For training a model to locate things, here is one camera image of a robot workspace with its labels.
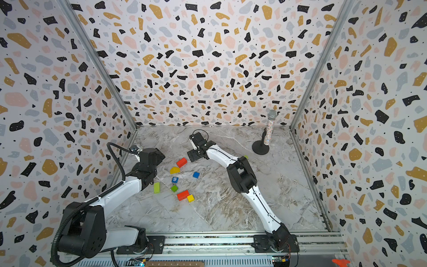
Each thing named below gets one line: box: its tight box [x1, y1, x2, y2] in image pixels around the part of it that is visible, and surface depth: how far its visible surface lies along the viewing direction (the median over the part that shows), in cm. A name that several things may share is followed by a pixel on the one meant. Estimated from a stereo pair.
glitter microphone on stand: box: [251, 109, 278, 156], surface depth 95 cm
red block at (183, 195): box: [176, 189, 190, 202], surface depth 89 cm
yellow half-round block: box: [169, 166, 181, 175], surface depth 100 cm
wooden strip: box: [145, 260, 206, 267], surface depth 69 cm
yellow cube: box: [186, 194, 196, 203], surface depth 89 cm
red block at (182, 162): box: [176, 157, 188, 168], surface depth 103 cm
